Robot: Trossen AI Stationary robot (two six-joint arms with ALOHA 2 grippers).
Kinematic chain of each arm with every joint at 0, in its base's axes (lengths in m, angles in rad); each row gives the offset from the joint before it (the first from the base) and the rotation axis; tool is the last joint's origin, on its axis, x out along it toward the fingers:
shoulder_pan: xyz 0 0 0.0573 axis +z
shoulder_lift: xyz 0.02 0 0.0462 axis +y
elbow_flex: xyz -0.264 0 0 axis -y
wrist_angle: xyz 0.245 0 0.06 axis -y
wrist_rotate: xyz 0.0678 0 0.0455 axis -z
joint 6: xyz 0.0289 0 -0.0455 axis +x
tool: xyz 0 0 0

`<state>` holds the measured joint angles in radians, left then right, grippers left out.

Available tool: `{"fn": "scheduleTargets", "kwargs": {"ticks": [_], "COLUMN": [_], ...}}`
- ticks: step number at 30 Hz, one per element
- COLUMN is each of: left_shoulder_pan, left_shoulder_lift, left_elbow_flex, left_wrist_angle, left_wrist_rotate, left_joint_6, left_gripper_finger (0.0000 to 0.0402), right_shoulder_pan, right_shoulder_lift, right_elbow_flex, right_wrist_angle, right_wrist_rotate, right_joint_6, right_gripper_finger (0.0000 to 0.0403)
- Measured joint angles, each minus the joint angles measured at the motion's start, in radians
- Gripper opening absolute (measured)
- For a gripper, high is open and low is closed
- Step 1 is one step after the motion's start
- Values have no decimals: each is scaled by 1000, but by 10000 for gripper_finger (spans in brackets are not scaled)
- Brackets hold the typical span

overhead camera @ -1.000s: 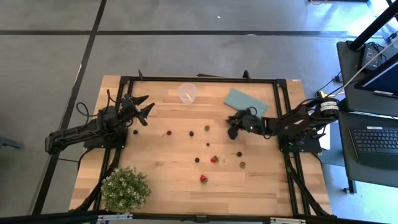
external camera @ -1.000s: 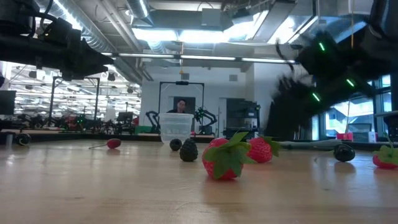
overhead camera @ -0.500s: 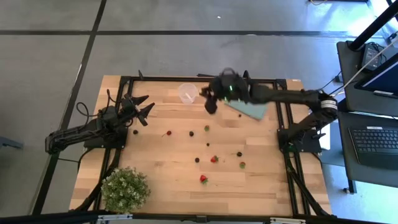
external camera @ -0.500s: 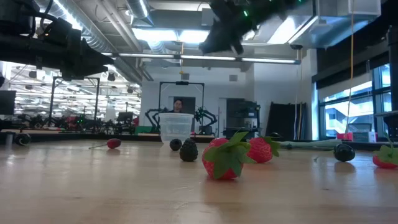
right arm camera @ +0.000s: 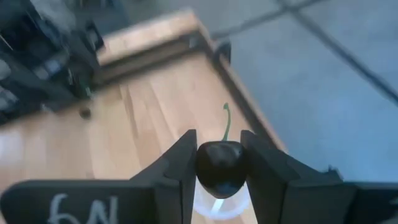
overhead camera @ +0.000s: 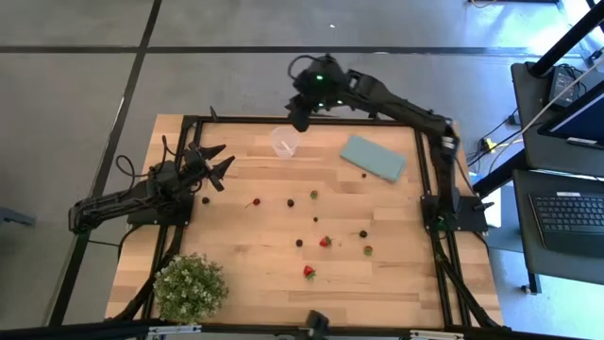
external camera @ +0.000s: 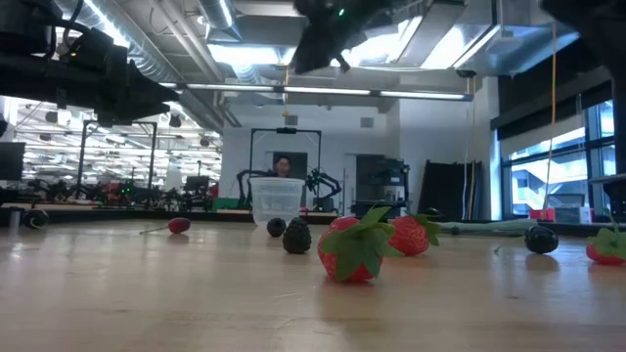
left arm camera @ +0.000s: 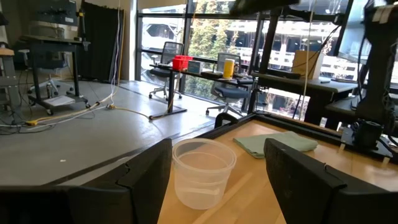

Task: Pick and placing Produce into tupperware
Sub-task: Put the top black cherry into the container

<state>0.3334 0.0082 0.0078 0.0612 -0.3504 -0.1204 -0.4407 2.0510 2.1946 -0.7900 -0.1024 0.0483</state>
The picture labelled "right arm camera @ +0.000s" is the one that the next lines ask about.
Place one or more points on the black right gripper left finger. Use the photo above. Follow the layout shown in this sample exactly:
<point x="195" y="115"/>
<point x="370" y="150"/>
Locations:
<point x="140" y="199"/>

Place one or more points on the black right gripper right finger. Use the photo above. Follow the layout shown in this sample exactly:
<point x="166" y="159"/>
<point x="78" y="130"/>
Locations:
<point x="295" y="193"/>

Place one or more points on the dark cherry green stem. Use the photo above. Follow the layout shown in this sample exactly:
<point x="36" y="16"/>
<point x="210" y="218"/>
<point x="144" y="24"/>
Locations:
<point x="85" y="112"/>
<point x="220" y="168"/>

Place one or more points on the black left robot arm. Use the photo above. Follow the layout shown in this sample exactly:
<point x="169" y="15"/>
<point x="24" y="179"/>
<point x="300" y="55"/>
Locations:
<point x="37" y="81"/>

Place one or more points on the clear plastic tupperware cup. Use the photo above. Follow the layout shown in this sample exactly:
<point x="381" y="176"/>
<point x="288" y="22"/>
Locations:
<point x="217" y="210"/>

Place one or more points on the black aluminium table frame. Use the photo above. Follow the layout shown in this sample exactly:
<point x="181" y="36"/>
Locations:
<point x="223" y="51"/>

